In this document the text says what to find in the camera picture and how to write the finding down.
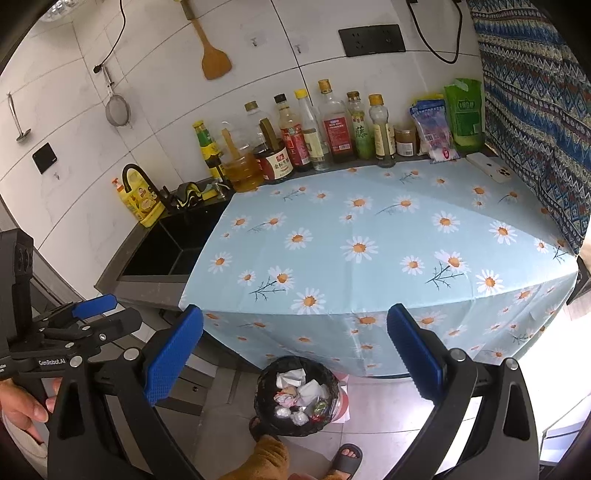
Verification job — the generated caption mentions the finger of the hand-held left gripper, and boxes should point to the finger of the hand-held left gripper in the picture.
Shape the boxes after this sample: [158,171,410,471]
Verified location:
[28,308,143,356]
[32,294,117,329]

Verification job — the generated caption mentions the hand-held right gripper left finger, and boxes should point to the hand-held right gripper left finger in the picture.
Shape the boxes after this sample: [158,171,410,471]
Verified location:
[46,305,205,480]

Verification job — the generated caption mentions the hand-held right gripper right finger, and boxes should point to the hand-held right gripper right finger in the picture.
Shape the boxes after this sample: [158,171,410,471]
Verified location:
[386,304,542,480]

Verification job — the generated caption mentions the bin with black liner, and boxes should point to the bin with black liner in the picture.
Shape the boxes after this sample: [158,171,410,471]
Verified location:
[254,355,352,438]

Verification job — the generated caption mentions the large white tissue wad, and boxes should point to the large white tissue wad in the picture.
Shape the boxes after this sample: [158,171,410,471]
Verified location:
[298,379,330,407]

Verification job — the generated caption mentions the white towel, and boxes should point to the white towel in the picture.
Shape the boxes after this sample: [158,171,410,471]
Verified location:
[276,368,307,391]

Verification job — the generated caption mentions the person's left hand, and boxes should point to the person's left hand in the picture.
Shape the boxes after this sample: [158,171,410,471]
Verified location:
[0,376,64,443]

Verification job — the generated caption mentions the grey kitchen cabinet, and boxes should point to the grey kitchen cabinet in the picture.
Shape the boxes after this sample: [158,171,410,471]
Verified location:
[95,277,260,418]

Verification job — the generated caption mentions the black kitchen sink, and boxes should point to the black kitchen sink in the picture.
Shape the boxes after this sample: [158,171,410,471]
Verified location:
[115,203,232,280]

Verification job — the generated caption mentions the yellow dish soap bottle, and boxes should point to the yellow dish soap bottle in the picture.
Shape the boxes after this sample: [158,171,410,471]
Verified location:
[111,178,166,228]

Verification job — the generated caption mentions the blue daisy tablecloth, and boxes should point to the blue daisy tablecloth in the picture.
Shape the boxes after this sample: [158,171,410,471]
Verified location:
[178,159,581,380]

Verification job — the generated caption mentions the black faucet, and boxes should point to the black faucet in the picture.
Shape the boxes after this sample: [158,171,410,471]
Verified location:
[121,164,168,216]

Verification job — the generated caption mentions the brown fleece trousers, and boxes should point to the brown fleece trousers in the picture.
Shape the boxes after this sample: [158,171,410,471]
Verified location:
[217,434,291,480]

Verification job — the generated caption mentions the yellow black cloth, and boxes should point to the yellow black cloth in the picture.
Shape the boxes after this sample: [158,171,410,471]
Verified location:
[172,182,204,211]

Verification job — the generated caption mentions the metal ladle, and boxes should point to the metal ladle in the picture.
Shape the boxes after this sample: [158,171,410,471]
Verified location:
[7,92,33,143]

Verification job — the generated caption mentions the dark bottle yellow green label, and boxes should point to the dark bottle yellow green label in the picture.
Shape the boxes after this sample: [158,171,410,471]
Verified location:
[193,120,225,181]

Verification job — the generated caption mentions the metal mesh strainer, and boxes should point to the metal mesh strainer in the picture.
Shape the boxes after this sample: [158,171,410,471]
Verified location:
[102,65,133,128]

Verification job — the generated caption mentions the white phone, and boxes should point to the white phone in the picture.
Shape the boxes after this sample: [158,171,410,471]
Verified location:
[465,152,513,185]

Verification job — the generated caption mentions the small brown jar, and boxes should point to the small brown jar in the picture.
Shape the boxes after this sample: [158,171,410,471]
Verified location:
[394,127,418,158]

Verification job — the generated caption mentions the dark soy sauce jug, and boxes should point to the dark soy sauce jug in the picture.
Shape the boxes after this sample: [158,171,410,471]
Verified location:
[244,100,295,185]

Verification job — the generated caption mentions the pale label bottle yellow cap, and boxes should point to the pale label bottle yellow cap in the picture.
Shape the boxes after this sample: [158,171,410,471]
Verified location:
[368,94,397,167]

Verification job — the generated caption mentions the blue white plastic packet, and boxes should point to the blue white plastic packet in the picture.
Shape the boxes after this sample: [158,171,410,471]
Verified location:
[409,99,458,164]

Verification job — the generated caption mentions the green label oil bottle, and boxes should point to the green label oil bottle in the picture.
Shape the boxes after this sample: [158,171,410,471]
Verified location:
[346,91,375,160]

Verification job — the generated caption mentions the clear bottle gold cap red label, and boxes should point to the clear bottle gold cap red label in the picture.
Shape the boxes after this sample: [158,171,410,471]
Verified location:
[317,79,356,164]

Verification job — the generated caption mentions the clear vinegar bottle cream label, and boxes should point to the clear vinegar bottle cream label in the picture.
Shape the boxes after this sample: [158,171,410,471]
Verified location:
[294,89,331,172]

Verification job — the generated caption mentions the dark sauce bottle red label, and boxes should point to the dark sauce bottle red label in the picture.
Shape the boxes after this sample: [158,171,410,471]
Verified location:
[273,93,313,173]

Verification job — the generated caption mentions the green plastic packet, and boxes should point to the green plastic packet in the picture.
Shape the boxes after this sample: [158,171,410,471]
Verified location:
[444,78,485,150]

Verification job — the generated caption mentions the blue patterned curtain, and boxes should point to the blue patterned curtain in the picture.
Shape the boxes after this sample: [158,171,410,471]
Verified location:
[466,0,591,257]

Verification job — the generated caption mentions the wooden spatula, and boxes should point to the wooden spatula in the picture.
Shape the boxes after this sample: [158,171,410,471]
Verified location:
[180,0,233,81]

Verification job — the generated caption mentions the small black wall switch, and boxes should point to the small black wall switch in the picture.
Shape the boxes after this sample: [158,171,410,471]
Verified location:
[32,143,58,175]

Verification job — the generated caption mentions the thin black wire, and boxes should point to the thin black wire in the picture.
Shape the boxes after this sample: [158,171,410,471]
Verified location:
[93,0,128,74]

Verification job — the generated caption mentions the thick black power cable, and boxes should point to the thick black power cable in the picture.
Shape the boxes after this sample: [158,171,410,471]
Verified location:
[406,0,464,65]

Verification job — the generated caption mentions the black wall outlet panel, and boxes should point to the black wall outlet panel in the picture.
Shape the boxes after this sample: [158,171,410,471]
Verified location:
[338,24,406,58]

